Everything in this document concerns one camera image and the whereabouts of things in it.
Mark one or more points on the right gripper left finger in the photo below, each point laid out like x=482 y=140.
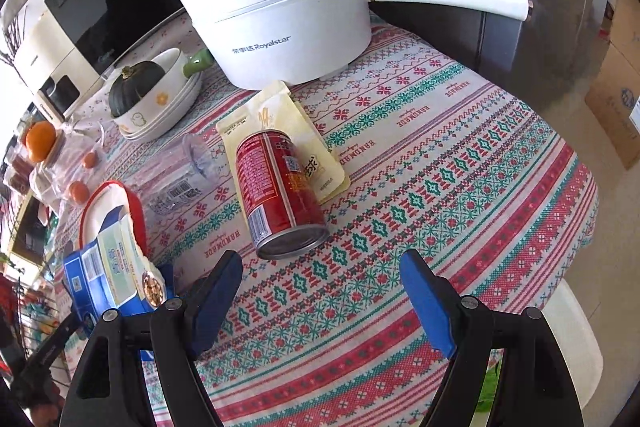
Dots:
x=108 y=388

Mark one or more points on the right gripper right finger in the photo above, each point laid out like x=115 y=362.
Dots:
x=534 y=384

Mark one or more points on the blue white carton box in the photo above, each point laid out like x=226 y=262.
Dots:
x=112 y=273

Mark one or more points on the clear plastic bottle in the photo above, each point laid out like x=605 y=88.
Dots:
x=175 y=177

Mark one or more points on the red drink can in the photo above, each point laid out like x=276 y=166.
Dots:
x=282 y=212

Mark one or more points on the person left hand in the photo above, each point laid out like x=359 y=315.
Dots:
x=45 y=415

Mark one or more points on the white chair seat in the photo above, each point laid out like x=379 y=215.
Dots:
x=577 y=342

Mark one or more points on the small tangerine left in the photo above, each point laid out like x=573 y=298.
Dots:
x=79 y=192

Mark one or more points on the small tangerine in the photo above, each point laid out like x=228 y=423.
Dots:
x=79 y=192
x=90 y=160

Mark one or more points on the small tangerine right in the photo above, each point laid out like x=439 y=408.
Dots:
x=90 y=160

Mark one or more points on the patterned knit tablecloth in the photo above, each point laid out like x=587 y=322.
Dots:
x=440 y=160

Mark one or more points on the large orange fruit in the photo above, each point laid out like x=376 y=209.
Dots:
x=39 y=140

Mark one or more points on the white ceramic plate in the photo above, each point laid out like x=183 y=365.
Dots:
x=170 y=116

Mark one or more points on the brown cardboard box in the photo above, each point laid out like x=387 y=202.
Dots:
x=614 y=96

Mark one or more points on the white ceramic bowl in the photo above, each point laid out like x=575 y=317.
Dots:
x=179 y=68

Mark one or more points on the dark green squash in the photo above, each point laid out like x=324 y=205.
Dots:
x=132 y=84

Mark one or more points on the cream coloured appliance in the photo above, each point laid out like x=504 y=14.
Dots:
x=47 y=53

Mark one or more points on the white electric cooking pot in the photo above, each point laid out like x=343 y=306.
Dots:
x=290 y=21

